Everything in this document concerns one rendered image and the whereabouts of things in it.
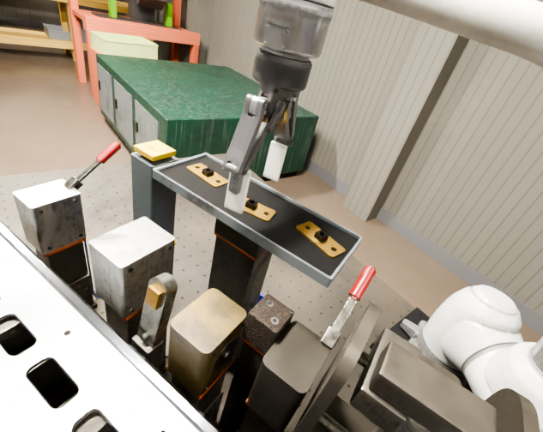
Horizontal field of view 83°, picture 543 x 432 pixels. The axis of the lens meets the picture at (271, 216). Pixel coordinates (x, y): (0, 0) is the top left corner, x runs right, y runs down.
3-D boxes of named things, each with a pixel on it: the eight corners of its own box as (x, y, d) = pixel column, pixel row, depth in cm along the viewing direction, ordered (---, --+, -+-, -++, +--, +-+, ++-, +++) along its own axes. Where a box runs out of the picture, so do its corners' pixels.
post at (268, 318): (214, 429, 65) (248, 311, 43) (229, 410, 69) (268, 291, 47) (232, 447, 63) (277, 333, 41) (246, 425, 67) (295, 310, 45)
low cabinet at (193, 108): (301, 177, 336) (321, 117, 298) (161, 203, 241) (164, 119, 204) (221, 117, 433) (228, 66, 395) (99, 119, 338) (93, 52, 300)
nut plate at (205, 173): (185, 168, 59) (185, 162, 59) (201, 164, 62) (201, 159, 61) (214, 188, 56) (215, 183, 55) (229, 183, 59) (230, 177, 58)
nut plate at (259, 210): (224, 202, 53) (225, 196, 52) (235, 194, 56) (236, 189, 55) (267, 222, 51) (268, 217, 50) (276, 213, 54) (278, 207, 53)
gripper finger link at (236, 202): (251, 171, 42) (249, 173, 42) (243, 213, 46) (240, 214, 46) (232, 164, 43) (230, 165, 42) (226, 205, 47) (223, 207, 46)
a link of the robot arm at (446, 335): (455, 325, 97) (501, 275, 85) (495, 383, 82) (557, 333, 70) (411, 320, 93) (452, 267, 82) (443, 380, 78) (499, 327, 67)
